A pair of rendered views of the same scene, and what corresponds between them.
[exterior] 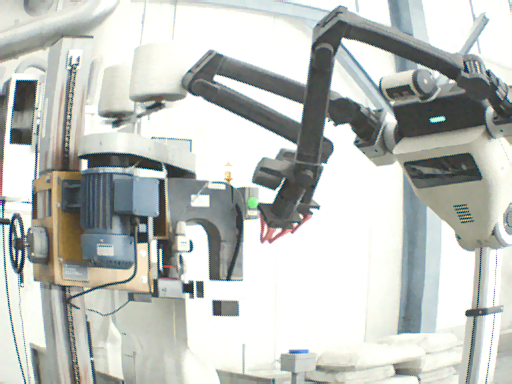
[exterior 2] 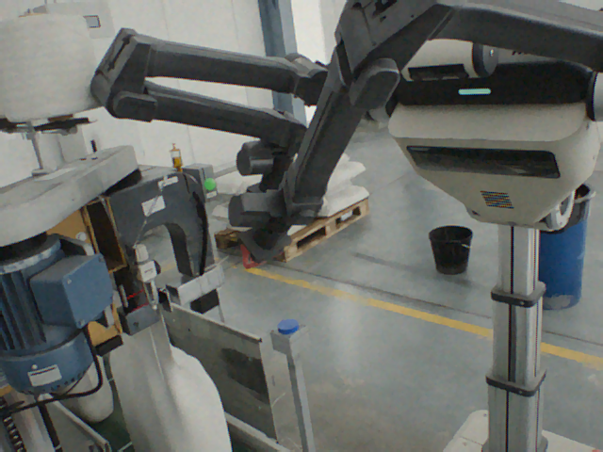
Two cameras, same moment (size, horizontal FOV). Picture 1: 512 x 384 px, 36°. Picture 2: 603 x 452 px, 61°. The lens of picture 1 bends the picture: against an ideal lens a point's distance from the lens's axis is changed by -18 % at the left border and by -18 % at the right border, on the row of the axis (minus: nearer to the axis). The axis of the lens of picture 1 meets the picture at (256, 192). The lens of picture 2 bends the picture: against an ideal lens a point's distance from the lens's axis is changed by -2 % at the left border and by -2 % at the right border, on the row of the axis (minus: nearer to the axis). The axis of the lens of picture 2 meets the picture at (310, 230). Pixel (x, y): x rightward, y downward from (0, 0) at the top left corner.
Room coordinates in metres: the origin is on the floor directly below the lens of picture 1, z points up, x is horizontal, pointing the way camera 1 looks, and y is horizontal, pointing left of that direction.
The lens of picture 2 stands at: (1.35, 0.09, 1.59)
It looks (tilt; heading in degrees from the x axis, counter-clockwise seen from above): 20 degrees down; 346
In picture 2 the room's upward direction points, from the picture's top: 8 degrees counter-clockwise
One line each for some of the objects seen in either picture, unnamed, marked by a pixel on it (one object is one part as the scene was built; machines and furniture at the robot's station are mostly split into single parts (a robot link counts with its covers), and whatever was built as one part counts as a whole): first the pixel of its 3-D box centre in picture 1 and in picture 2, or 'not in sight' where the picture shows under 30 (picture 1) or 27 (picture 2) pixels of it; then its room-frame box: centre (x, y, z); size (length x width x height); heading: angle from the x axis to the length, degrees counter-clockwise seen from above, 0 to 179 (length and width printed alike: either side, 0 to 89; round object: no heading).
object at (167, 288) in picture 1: (165, 288); (135, 315); (2.51, 0.25, 1.04); 0.08 x 0.06 x 0.05; 123
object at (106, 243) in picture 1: (106, 219); (34, 315); (2.25, 0.37, 1.21); 0.15 x 0.15 x 0.25
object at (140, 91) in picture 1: (159, 72); (46, 68); (2.34, 0.26, 1.61); 0.17 x 0.17 x 0.17
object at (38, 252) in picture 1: (35, 244); not in sight; (2.35, 0.63, 1.14); 0.11 x 0.06 x 0.11; 33
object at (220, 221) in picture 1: (180, 228); (134, 222); (2.68, 0.21, 1.21); 0.30 x 0.25 x 0.30; 33
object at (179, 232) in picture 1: (181, 251); (147, 276); (2.48, 0.20, 1.14); 0.05 x 0.04 x 0.16; 123
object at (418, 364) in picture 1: (430, 360); (327, 174); (5.67, -1.21, 0.44); 0.68 x 0.44 x 0.15; 123
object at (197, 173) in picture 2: (245, 203); (200, 183); (2.67, 0.03, 1.29); 0.08 x 0.05 x 0.09; 33
